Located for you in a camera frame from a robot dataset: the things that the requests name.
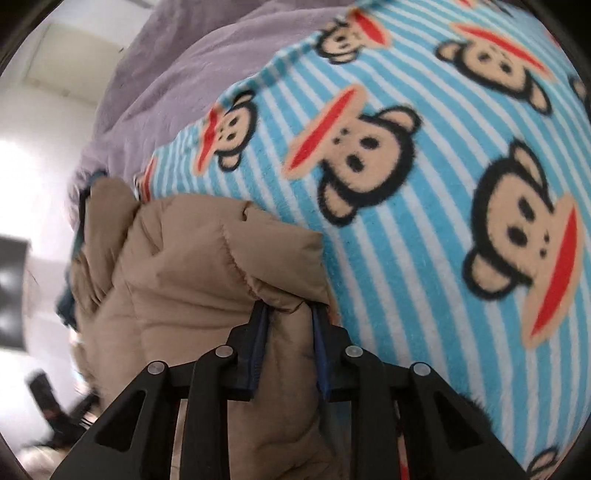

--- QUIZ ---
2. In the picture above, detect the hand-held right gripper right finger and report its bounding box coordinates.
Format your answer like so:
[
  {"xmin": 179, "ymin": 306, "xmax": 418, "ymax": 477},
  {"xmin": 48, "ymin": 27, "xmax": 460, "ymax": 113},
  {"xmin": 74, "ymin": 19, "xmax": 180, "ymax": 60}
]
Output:
[{"xmin": 309, "ymin": 301, "xmax": 528, "ymax": 480}]

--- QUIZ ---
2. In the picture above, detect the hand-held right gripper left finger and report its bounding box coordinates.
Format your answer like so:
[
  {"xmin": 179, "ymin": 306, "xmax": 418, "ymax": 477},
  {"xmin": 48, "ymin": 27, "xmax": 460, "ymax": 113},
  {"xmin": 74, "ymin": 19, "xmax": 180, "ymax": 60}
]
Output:
[{"xmin": 50, "ymin": 301, "xmax": 270, "ymax": 480}]

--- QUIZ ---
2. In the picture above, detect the tan puffer jacket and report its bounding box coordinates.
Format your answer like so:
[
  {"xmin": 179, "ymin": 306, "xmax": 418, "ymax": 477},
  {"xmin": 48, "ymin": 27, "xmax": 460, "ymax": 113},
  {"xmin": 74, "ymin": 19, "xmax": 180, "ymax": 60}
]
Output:
[{"xmin": 69, "ymin": 178, "xmax": 352, "ymax": 480}]

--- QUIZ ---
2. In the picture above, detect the striped monkey print blanket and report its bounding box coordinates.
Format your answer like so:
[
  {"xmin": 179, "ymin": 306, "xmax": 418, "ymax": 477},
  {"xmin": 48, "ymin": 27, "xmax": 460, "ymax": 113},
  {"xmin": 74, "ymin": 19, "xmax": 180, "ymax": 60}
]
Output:
[{"xmin": 134, "ymin": 0, "xmax": 591, "ymax": 480}]

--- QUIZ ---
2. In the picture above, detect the dark teal garment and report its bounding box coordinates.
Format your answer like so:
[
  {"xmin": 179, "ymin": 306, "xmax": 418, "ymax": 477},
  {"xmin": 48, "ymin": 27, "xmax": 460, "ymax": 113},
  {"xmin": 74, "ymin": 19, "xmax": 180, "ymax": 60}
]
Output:
[{"xmin": 55, "ymin": 170, "xmax": 110, "ymax": 331}]

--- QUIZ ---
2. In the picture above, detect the black blurred object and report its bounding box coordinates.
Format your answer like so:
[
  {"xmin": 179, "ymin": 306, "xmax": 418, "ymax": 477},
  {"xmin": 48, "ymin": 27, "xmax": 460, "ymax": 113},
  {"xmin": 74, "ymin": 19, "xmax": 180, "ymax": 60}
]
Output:
[{"xmin": 27, "ymin": 369, "xmax": 101, "ymax": 449}]

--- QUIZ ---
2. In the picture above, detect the dark flat screen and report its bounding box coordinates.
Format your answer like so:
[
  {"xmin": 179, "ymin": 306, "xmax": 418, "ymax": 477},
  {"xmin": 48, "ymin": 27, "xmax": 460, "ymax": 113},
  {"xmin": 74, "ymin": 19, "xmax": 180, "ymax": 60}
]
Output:
[{"xmin": 0, "ymin": 235, "xmax": 31, "ymax": 350}]

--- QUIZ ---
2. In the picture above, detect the purple fleece blanket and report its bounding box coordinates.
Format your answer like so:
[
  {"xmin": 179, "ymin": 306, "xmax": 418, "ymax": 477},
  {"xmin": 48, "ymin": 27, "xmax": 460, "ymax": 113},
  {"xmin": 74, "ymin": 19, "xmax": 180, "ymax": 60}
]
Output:
[{"xmin": 68, "ymin": 0, "xmax": 366, "ymax": 197}]

